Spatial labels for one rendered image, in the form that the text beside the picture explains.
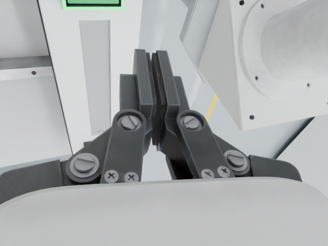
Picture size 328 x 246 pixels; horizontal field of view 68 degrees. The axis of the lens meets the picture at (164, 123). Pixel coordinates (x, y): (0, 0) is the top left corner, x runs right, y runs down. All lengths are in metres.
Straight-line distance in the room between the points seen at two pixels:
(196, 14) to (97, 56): 0.24
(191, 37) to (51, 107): 0.31
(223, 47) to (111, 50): 0.24
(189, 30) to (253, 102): 0.18
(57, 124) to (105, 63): 0.29
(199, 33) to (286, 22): 0.15
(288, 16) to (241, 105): 0.15
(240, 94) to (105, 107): 0.23
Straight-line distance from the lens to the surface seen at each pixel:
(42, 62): 0.44
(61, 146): 0.63
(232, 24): 0.45
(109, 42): 0.28
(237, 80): 0.44
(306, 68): 0.42
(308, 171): 3.59
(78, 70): 0.29
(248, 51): 0.44
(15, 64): 0.44
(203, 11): 0.48
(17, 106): 0.53
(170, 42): 1.53
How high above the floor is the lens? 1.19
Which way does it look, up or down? 36 degrees down
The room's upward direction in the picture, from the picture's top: 156 degrees clockwise
